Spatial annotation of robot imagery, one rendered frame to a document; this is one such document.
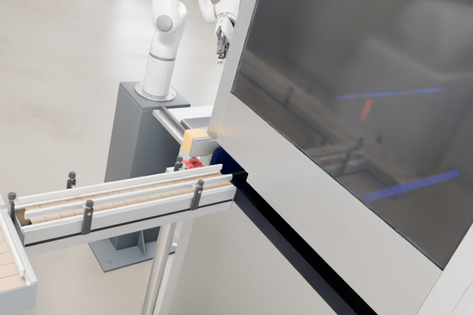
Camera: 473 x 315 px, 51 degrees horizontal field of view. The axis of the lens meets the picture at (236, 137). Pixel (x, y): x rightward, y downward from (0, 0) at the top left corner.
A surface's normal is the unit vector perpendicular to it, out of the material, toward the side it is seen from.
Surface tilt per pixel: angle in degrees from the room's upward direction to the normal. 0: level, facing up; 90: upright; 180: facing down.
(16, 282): 0
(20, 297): 90
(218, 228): 90
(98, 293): 0
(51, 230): 90
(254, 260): 90
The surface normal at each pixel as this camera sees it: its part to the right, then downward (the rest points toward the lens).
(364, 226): -0.79, 0.10
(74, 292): 0.25, -0.84
